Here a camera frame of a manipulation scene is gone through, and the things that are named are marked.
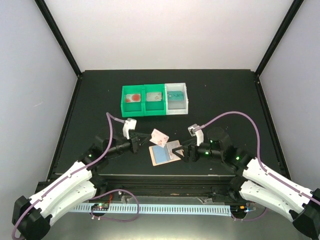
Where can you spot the green bin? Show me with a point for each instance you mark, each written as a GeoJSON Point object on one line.
{"type": "Point", "coordinates": [154, 108]}
{"type": "Point", "coordinates": [132, 109]}

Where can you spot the right black frame post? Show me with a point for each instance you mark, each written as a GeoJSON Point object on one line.
{"type": "Point", "coordinates": [282, 29]}

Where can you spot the left black frame post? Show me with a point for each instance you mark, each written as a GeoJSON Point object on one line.
{"type": "Point", "coordinates": [47, 15]}

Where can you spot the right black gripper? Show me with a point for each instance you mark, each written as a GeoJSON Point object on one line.
{"type": "Point", "coordinates": [187, 150]}

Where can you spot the beige leather card holder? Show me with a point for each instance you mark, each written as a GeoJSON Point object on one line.
{"type": "Point", "coordinates": [159, 155]}

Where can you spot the white vip card page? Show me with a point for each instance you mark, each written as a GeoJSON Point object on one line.
{"type": "Point", "coordinates": [158, 138]}
{"type": "Point", "coordinates": [170, 146]}

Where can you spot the red white card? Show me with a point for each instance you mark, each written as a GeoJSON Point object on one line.
{"type": "Point", "coordinates": [133, 98]}

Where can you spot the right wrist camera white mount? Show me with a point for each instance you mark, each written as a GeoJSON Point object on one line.
{"type": "Point", "coordinates": [195, 131]}

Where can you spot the white bin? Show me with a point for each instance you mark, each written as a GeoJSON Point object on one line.
{"type": "Point", "coordinates": [177, 102]}

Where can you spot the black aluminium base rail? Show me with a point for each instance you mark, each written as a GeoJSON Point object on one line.
{"type": "Point", "coordinates": [215, 187]}

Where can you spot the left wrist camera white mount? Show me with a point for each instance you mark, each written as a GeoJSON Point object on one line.
{"type": "Point", "coordinates": [129, 125]}

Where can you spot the small circuit board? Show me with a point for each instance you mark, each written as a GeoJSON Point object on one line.
{"type": "Point", "coordinates": [239, 209]}
{"type": "Point", "coordinates": [100, 207]}

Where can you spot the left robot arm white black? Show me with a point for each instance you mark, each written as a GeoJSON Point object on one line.
{"type": "Point", "coordinates": [33, 216]}

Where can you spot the left green bin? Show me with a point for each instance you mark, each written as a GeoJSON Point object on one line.
{"type": "Point", "coordinates": [132, 109]}

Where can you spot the right small circuit board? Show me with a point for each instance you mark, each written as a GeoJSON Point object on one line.
{"type": "Point", "coordinates": [239, 209]}

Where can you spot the black frame post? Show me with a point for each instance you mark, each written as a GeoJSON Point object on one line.
{"type": "Point", "coordinates": [282, 29]}
{"type": "Point", "coordinates": [47, 15]}

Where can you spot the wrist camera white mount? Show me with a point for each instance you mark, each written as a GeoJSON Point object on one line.
{"type": "Point", "coordinates": [195, 131]}
{"type": "Point", "coordinates": [129, 125]}

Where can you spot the white grey card in bin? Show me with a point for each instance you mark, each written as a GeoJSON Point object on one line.
{"type": "Point", "coordinates": [154, 96]}

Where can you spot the white slotted cable duct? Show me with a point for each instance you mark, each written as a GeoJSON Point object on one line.
{"type": "Point", "coordinates": [158, 209]}

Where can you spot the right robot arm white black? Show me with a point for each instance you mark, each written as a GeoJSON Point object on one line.
{"type": "Point", "coordinates": [256, 182]}

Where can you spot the middle green bin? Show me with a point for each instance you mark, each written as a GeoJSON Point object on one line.
{"type": "Point", "coordinates": [154, 108]}

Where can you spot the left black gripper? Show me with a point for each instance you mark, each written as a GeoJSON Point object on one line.
{"type": "Point", "coordinates": [136, 144]}

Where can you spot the left small circuit board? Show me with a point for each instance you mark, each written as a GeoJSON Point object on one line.
{"type": "Point", "coordinates": [100, 207]}

